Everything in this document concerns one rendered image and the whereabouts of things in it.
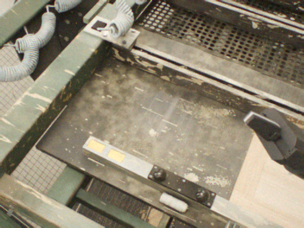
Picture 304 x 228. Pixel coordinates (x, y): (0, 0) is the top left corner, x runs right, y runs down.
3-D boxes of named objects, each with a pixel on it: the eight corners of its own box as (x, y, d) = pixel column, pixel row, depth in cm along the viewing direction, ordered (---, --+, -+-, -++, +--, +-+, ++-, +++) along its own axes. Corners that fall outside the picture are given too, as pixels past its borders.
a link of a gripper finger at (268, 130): (255, 110, 58) (279, 126, 60) (241, 123, 59) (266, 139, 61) (258, 115, 57) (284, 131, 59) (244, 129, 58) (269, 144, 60)
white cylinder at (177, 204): (158, 202, 105) (183, 215, 103) (160, 198, 102) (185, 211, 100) (162, 194, 106) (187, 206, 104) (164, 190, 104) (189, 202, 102)
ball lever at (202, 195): (204, 202, 102) (206, 206, 89) (192, 196, 103) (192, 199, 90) (209, 190, 102) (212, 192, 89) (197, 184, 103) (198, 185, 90)
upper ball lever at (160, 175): (166, 184, 105) (162, 184, 92) (154, 179, 106) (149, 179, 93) (171, 173, 105) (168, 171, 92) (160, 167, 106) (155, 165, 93)
